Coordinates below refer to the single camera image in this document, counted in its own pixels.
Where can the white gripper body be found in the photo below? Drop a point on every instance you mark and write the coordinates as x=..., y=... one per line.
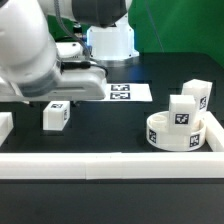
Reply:
x=70, y=85

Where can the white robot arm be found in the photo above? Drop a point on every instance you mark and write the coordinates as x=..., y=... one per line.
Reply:
x=34, y=68

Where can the white marker sheet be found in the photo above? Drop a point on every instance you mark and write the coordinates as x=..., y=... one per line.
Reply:
x=128, y=92

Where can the white left fence wall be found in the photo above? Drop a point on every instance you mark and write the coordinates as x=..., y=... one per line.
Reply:
x=6, y=125

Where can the white fence wall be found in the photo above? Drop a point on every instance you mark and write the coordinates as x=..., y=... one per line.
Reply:
x=214, y=133
x=6, y=125
x=86, y=166

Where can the white right fence wall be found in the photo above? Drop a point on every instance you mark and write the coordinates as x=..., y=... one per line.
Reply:
x=214, y=133

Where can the white front fence wall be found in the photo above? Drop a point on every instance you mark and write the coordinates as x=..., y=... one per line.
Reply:
x=86, y=166

